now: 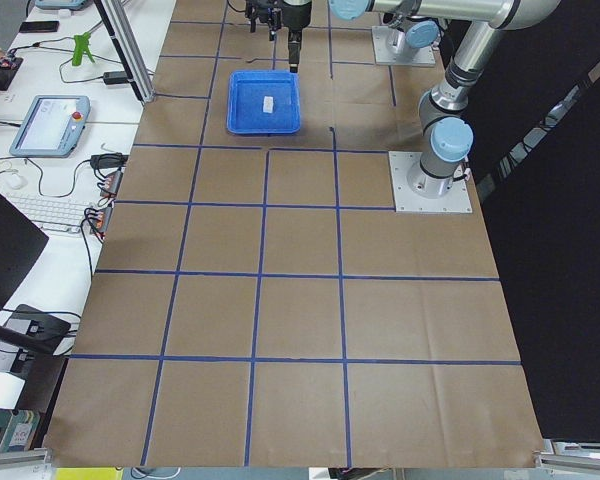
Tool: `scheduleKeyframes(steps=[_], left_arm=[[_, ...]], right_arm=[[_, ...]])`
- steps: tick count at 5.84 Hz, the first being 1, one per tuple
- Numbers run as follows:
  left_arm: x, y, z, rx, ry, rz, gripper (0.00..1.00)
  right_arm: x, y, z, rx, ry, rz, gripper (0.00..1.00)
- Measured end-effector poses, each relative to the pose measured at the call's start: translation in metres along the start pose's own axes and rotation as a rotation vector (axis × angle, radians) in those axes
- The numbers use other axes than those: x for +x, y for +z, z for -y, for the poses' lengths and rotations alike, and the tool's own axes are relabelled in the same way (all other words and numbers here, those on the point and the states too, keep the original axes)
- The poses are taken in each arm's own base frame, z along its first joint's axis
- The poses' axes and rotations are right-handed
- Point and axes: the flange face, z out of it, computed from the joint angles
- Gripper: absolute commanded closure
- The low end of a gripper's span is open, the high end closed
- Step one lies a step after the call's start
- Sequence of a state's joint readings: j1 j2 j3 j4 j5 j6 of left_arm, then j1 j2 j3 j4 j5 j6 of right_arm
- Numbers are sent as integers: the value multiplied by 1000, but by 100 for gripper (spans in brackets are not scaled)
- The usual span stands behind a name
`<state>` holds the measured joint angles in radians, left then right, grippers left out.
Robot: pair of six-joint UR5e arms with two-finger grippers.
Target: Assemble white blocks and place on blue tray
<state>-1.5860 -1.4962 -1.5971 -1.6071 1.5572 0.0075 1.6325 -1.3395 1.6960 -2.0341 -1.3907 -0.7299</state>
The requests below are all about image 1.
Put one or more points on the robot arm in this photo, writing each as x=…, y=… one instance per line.
x=448, y=137
x=420, y=31

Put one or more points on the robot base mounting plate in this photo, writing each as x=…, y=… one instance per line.
x=416, y=192

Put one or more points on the blue plastic tray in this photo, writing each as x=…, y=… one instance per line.
x=246, y=90

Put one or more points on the black power adapter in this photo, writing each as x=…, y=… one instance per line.
x=114, y=77
x=108, y=160

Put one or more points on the black smartphone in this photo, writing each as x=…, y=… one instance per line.
x=49, y=26

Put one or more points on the teach pendant tablet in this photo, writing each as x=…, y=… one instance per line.
x=52, y=127

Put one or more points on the brown paper table cover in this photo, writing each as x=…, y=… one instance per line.
x=260, y=302

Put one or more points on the white keyboard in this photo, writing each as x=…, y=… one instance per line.
x=53, y=216

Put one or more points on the white computer mouse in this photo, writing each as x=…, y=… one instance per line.
x=16, y=181

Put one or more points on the black monitor screen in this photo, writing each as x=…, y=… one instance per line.
x=21, y=244

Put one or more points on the black monitor stand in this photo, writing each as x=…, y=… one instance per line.
x=34, y=331

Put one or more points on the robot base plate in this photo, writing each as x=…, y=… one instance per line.
x=391, y=49

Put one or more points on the aluminium frame post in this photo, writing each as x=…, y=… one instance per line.
x=119, y=29

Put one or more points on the green handled reacher grabber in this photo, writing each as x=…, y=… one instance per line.
x=81, y=49

